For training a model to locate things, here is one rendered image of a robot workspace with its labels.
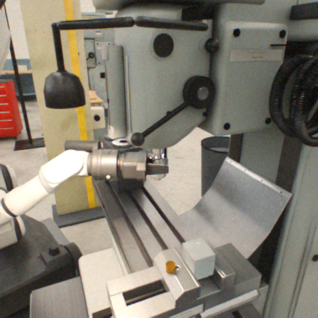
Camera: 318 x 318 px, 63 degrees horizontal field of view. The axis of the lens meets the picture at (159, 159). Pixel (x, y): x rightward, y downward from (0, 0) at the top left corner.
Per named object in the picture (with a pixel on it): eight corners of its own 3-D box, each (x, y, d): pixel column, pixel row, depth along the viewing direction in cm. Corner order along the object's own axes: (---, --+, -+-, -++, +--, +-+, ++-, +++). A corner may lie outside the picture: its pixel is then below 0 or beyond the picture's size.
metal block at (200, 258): (193, 281, 58) (194, 261, 55) (181, 263, 63) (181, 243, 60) (213, 274, 59) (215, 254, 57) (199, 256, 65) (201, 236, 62)
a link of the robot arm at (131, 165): (145, 159, 67) (98, 158, 67) (145, 192, 70) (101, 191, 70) (147, 142, 78) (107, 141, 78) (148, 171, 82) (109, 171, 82)
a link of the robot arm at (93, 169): (100, 179, 69) (58, 178, 69) (109, 181, 80) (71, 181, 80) (102, 136, 71) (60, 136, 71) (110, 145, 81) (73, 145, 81)
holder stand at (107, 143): (117, 193, 109) (114, 148, 101) (100, 172, 126) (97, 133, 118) (143, 186, 114) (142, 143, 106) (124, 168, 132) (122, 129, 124)
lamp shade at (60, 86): (37, 106, 48) (30, 71, 46) (67, 99, 54) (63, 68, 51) (64, 110, 45) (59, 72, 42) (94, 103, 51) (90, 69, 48)
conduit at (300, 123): (292, 155, 53) (316, 43, 44) (240, 133, 66) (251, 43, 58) (351, 143, 59) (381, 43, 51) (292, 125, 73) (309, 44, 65)
